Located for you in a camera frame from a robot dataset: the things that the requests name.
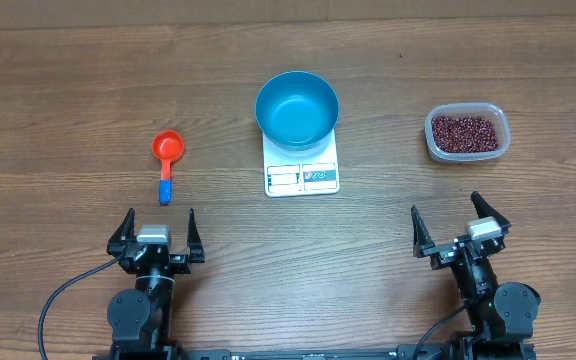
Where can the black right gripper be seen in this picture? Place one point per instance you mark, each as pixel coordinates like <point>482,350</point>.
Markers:
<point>442,252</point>

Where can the clear plastic container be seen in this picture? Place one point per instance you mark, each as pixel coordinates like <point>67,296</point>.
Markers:
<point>485,110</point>

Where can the blue bowl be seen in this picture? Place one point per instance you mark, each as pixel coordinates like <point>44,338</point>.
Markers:
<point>297,110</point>

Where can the white digital kitchen scale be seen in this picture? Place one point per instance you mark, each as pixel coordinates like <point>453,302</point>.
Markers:
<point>289,173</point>

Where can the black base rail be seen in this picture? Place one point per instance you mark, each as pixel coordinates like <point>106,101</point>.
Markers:
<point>402,352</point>

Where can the red beans in container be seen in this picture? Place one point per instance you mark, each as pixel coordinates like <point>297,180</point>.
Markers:
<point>467,134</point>

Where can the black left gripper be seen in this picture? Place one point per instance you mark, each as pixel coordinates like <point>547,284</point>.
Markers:
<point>181,262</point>

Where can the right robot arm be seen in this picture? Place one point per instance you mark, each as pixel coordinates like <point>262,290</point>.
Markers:
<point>501,315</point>

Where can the red scoop with blue handle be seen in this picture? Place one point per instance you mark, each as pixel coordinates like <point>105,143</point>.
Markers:
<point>168,147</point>

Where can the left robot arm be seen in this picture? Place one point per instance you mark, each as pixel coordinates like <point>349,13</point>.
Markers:
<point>140,317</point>

